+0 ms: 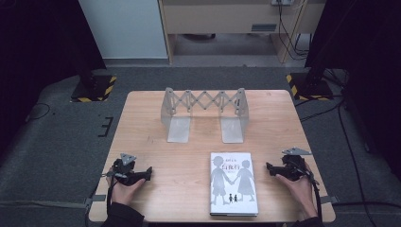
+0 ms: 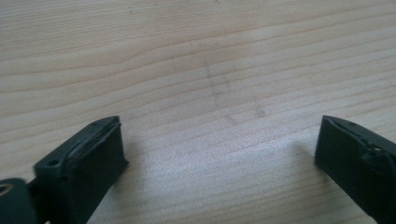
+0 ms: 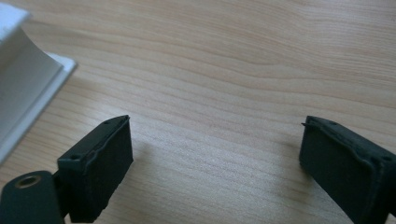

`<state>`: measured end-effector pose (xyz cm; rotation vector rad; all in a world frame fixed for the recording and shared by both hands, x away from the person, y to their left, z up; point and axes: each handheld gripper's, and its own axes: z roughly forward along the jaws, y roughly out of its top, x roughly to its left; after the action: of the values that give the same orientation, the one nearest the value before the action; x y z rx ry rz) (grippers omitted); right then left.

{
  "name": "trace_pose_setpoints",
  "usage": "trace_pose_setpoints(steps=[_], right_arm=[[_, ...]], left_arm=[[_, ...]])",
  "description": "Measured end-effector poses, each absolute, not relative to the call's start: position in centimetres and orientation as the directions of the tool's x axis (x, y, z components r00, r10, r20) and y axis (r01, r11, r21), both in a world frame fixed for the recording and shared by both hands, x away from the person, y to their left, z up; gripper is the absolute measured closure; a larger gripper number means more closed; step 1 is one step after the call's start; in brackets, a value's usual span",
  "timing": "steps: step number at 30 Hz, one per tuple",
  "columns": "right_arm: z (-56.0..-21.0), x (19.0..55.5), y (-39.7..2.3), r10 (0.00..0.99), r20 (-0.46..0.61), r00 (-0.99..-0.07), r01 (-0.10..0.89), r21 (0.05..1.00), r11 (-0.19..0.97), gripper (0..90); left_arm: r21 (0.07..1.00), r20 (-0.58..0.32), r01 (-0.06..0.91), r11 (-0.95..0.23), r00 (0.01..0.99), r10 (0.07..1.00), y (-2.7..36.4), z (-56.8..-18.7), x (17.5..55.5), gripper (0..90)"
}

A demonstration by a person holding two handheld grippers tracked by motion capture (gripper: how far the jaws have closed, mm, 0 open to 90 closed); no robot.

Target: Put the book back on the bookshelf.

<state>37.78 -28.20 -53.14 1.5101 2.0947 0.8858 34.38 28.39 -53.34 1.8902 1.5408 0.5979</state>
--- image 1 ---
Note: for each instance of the expandable metal book stand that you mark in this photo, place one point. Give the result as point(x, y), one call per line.
point(205, 104)

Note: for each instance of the white power strip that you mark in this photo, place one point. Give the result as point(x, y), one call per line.
point(282, 2)

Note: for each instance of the white panel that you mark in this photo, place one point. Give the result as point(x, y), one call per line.
point(124, 28)

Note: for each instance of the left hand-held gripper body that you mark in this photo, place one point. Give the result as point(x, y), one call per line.
point(123, 171)

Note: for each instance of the black curtain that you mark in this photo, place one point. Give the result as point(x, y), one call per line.
point(38, 63)
point(372, 63)

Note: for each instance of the black stand with striped base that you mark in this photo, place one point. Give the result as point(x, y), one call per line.
point(94, 88)
point(310, 86)

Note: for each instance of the person's left hand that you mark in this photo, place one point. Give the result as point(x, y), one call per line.
point(124, 192)

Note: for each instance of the black tape floor mark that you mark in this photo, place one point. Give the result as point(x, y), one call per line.
point(106, 126)

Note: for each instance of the person's right hand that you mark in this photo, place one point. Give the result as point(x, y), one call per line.
point(301, 192)

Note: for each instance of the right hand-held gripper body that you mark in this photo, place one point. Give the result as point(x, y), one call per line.
point(293, 167)

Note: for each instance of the light wooden cabinet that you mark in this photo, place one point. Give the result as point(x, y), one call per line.
point(220, 17)

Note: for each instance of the white book with grey figures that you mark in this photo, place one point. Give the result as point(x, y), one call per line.
point(233, 184)

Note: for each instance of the grey tape strip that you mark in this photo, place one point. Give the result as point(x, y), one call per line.
point(95, 199)
point(328, 199)

